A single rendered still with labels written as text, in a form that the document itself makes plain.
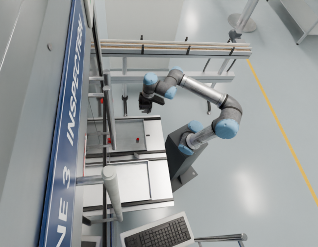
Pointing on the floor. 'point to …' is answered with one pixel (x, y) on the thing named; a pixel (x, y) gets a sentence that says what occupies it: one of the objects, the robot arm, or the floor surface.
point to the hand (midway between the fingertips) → (148, 112)
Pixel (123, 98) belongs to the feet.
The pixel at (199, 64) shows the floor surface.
